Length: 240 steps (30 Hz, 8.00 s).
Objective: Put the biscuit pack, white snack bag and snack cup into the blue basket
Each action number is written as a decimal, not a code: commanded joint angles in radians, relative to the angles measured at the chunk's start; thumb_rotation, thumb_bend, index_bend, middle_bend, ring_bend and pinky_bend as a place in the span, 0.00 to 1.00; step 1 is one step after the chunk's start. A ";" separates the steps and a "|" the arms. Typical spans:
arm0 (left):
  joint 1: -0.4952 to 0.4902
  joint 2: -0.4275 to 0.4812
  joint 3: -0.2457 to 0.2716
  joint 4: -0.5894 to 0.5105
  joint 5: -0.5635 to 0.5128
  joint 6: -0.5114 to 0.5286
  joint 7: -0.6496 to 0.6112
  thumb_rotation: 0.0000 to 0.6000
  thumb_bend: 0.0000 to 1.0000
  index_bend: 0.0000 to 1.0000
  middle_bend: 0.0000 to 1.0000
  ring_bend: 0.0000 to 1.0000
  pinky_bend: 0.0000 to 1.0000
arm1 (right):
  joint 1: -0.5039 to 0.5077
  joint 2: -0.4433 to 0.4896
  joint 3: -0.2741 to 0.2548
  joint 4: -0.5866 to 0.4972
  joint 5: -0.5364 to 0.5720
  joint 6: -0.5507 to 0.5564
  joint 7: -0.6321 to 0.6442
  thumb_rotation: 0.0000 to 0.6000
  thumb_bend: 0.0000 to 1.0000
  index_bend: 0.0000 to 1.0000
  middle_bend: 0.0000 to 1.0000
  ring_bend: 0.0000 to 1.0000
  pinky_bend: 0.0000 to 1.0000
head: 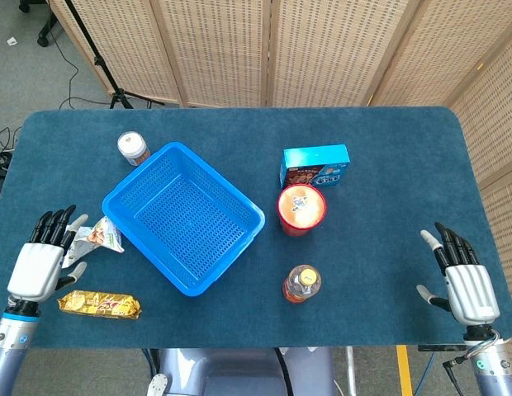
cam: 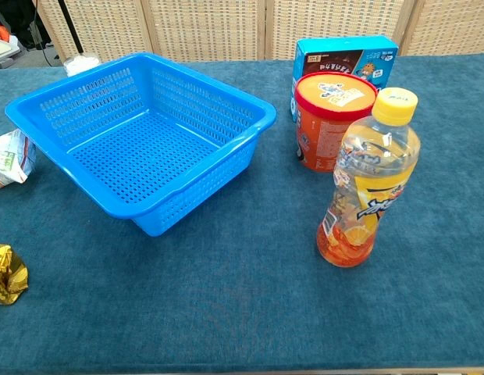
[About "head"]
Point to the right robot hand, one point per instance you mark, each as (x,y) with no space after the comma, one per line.
(470,288)

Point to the wicker folding screen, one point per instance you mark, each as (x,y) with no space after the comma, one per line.
(322,49)

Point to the blue plastic mesh basket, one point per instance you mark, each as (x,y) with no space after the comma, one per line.
(190,222)

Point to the yellow floor tape strip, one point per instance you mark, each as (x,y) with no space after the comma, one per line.
(404,371)

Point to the blue cookie box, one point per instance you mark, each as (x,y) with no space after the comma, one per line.
(314,165)

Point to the silver snack bag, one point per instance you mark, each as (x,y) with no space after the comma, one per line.
(101,239)

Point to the metal table leg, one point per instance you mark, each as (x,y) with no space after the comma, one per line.
(351,371)

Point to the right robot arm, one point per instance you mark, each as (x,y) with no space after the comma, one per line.
(495,371)

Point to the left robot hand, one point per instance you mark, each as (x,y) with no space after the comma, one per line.
(35,268)

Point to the yellow snack bar packet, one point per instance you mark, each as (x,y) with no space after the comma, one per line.
(99,305)

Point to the white paper scrap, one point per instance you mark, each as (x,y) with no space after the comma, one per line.
(11,41)

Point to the red instant noodle cup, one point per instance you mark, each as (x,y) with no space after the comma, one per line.
(301,210)

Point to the white-lidded glass jar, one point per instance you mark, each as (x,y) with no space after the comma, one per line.
(133,147)

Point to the blue table mat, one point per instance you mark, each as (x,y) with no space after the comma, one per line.
(384,247)

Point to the grey robot torso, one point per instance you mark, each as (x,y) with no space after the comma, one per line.
(239,371)

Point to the black tripod stand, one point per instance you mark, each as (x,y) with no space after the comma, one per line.
(100,62)

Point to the orange drink bottle yellow cap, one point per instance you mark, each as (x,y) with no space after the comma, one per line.
(302,284)

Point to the black office chair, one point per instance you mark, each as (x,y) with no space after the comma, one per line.
(47,29)

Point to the white metal bracket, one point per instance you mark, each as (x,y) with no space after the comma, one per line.
(157,385)

